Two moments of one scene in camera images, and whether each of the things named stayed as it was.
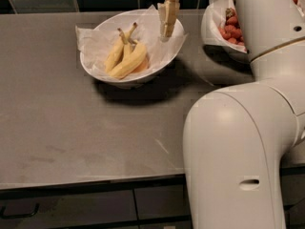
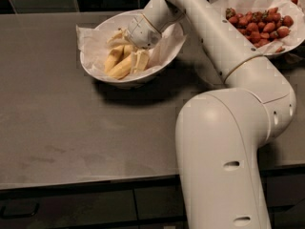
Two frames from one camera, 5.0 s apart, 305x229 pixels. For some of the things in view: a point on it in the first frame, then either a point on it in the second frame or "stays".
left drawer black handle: x=4 y=216 stays
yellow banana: x=132 y=61 stays
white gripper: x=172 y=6 to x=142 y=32
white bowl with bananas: x=129 y=49 stays
